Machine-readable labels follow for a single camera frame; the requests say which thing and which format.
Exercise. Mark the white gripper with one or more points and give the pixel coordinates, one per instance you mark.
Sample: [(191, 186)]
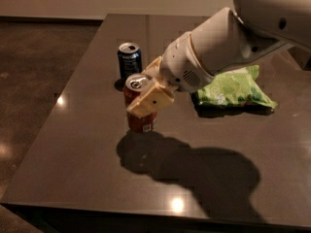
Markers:
[(179, 64)]

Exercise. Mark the red coke can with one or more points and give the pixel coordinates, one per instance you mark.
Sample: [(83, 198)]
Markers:
[(132, 89)]

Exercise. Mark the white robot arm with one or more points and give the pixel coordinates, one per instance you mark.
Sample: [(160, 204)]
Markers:
[(227, 40)]

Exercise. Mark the blue pepsi can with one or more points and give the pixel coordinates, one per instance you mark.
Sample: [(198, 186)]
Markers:
[(130, 59)]

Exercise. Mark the green chip bag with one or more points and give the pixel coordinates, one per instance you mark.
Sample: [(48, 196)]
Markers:
[(237, 88)]

